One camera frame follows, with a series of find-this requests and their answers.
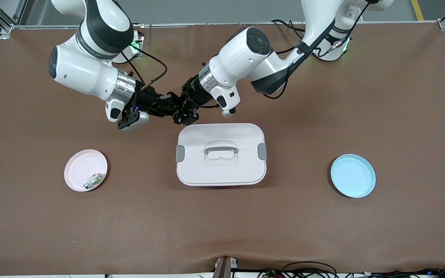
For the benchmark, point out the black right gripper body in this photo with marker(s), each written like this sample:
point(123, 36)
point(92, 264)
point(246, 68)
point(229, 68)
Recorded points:
point(147, 101)

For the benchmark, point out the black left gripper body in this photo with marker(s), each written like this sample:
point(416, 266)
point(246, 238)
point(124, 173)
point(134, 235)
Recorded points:
point(191, 94)

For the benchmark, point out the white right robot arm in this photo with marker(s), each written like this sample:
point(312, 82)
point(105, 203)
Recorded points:
point(79, 71)

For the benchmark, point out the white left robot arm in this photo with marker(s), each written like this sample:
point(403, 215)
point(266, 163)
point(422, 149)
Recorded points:
point(245, 50)

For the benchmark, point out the white lidded storage box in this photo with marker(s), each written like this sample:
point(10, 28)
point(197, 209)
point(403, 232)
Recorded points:
point(222, 170)

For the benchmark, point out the pink round plate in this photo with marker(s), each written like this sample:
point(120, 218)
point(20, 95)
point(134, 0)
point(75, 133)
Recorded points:
point(81, 166)

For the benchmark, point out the brown table mat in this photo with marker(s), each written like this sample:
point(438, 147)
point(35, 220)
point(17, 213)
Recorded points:
point(222, 224)

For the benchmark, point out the light blue round plate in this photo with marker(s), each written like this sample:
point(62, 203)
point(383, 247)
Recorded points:
point(353, 177)

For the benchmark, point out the metal table edge rail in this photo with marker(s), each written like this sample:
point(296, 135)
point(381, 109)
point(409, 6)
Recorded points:
point(207, 24)

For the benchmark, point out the green white switch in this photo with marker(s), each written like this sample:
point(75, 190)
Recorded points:
point(94, 180)

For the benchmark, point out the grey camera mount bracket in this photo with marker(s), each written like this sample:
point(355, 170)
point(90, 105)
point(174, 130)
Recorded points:
point(222, 268)

